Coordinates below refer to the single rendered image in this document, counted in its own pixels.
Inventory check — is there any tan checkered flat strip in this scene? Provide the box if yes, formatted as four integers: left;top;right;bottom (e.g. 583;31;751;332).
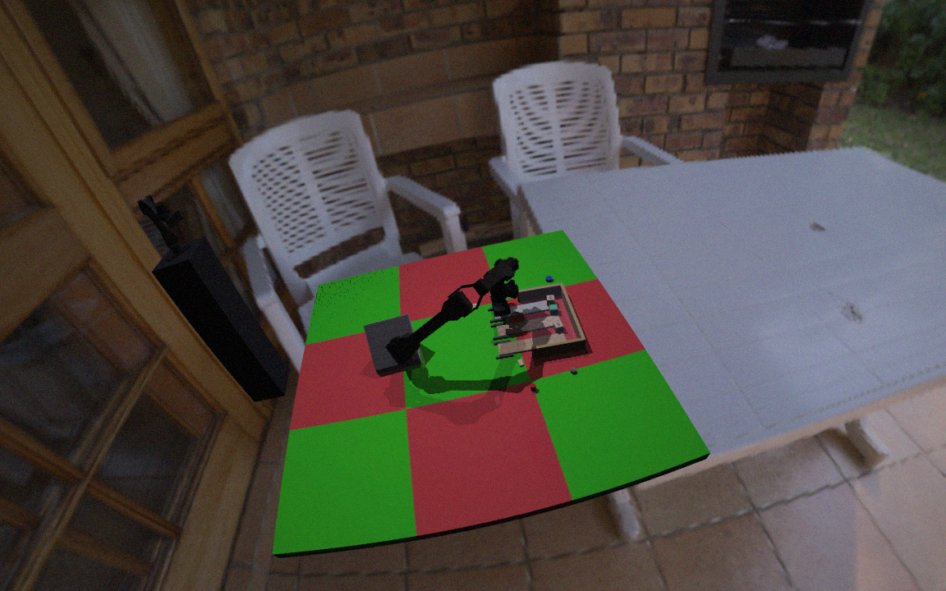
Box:
498;338;532;355

